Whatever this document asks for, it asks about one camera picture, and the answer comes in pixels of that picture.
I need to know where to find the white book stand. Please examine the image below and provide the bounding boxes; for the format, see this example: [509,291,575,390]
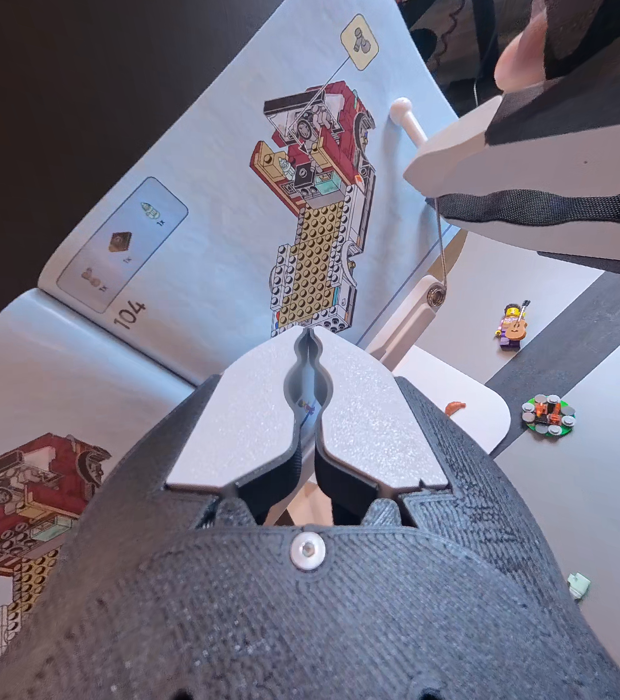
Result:
[356,97,512,456]

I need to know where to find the purple yellow toy figure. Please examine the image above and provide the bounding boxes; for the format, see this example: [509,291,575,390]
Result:
[495,300,532,351]

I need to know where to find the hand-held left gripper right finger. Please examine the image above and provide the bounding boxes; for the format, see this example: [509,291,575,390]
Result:
[310,327,450,495]

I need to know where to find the person's right hand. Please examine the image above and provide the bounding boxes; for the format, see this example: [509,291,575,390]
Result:
[493,10,550,94]

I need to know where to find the dark brown board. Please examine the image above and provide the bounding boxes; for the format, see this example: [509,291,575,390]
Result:
[0,0,283,356]

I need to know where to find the instruction booklet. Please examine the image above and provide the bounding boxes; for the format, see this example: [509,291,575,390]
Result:
[0,0,463,676]

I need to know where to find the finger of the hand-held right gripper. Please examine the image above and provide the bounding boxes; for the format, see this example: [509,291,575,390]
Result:
[403,94,620,215]
[434,204,620,259]

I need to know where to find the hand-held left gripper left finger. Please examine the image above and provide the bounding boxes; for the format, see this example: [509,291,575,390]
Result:
[165,327,308,490]

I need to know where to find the toy brick campfire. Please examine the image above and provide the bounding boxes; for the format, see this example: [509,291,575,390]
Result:
[521,394,577,438]

